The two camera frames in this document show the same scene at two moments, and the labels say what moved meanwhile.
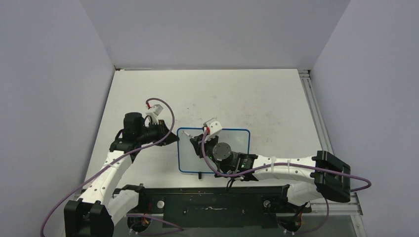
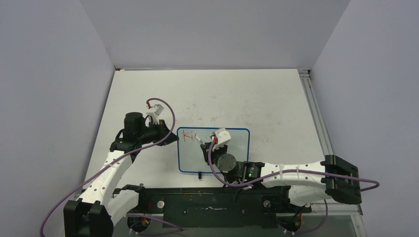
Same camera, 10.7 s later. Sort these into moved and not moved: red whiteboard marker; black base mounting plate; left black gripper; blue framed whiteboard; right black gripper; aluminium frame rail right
Moved: right black gripper; red whiteboard marker
Not moved: black base mounting plate; blue framed whiteboard; left black gripper; aluminium frame rail right
